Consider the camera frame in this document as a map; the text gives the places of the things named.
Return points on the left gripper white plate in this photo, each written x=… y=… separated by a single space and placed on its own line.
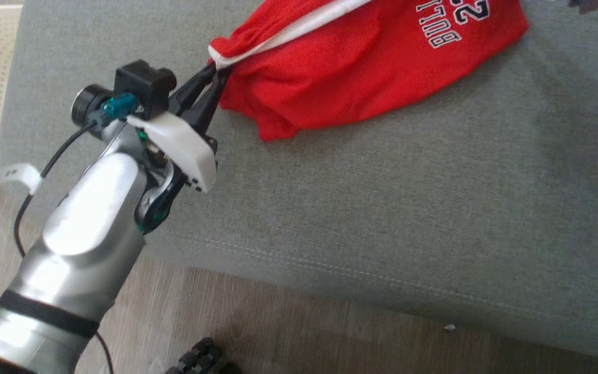
x=185 y=148

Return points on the red basketball jersey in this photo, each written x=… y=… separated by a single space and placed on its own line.
x=330 y=78

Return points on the left robot arm silver white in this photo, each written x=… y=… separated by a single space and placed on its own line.
x=86 y=234

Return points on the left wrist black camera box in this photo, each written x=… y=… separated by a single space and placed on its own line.
x=143 y=85

